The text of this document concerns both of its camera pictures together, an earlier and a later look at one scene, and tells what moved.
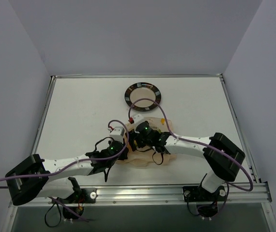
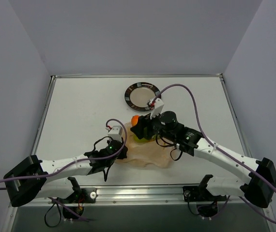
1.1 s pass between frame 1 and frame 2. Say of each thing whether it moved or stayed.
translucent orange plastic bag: stayed
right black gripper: moved
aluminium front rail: stayed
